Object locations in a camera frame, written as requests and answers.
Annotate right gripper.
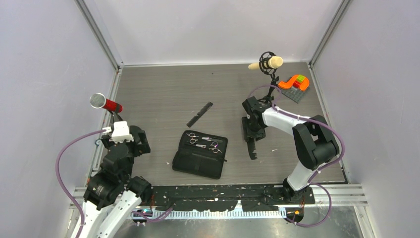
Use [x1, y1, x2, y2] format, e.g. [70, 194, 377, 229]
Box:
[242, 116, 265, 142]

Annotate silver scissors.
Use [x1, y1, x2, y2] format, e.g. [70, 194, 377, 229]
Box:
[186, 132, 213, 144]
[193, 141, 222, 154]

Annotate black zip tool case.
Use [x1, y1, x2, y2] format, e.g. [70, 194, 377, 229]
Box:
[172, 130, 228, 179]

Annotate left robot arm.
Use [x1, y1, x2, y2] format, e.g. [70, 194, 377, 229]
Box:
[71, 125, 153, 238]

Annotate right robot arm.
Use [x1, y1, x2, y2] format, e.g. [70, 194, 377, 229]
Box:
[242, 97, 339, 204]

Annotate black flat comb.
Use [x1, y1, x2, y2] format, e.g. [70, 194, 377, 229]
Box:
[186, 102, 213, 128]

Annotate grey lego baseplate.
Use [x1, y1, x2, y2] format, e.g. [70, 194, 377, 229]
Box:
[281, 88, 310, 103]

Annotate red lego brick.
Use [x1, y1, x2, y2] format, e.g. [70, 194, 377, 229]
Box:
[292, 81, 301, 88]

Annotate red silver microphone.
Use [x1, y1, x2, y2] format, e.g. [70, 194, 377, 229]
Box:
[89, 93, 123, 113]

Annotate orange curved toy piece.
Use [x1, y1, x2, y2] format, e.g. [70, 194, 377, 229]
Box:
[278, 74, 310, 91]

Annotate green lego brick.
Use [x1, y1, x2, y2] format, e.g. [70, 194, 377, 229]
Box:
[296, 75, 306, 84]

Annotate beige microphone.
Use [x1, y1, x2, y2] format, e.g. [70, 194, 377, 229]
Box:
[248, 56, 283, 71]

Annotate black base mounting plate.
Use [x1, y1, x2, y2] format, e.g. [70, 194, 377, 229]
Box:
[140, 184, 315, 212]

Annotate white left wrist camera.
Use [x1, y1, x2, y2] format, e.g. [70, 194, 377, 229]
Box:
[102, 121, 134, 143]

